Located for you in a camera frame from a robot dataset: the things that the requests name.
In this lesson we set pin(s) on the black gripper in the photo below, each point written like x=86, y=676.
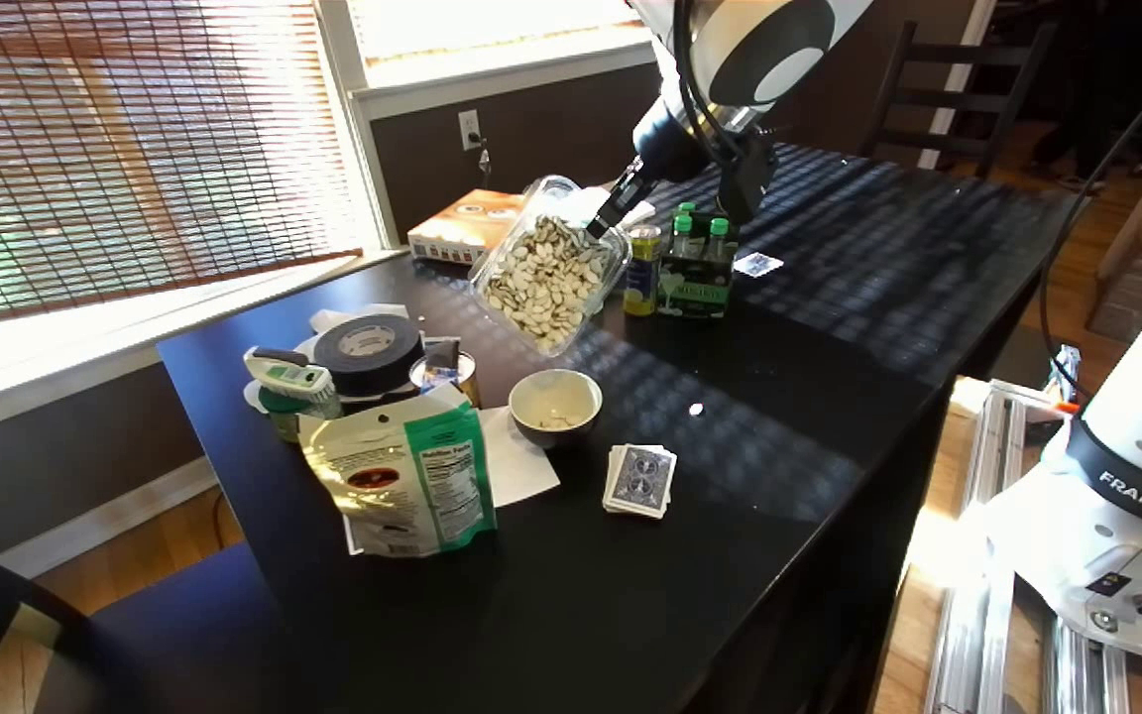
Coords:
x=679, y=144

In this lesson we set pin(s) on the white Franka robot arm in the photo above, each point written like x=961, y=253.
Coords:
x=1138, y=438

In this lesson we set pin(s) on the cream ceramic bowl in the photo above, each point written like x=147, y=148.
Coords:
x=556, y=401

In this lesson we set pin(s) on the white napkin stack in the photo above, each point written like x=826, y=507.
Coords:
x=583, y=199

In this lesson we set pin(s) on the green cap bottle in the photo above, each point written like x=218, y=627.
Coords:
x=719, y=228
x=683, y=220

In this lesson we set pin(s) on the yellow liquid plastic bottle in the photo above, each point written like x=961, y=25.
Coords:
x=642, y=279

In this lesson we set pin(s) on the green bottle carrier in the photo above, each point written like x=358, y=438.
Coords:
x=694, y=279

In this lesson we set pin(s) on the small white packet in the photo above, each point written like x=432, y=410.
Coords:
x=760, y=262

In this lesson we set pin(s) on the single cashew nut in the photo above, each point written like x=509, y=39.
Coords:
x=694, y=410

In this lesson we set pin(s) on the small orange jar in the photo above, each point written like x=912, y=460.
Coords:
x=447, y=361

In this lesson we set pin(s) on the white paper napkin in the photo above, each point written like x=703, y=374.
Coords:
x=517, y=470

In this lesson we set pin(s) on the black tape roll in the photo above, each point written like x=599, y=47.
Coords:
x=366, y=352

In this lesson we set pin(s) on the green gold snack bag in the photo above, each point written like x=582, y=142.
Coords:
x=399, y=483

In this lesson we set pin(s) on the green tape roll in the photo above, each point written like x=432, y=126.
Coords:
x=291, y=381

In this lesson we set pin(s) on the wooden window blinds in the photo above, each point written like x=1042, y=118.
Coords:
x=137, y=144

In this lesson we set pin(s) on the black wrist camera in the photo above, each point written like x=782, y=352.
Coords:
x=747, y=173

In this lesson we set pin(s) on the white wall outlet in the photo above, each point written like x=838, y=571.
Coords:
x=469, y=130

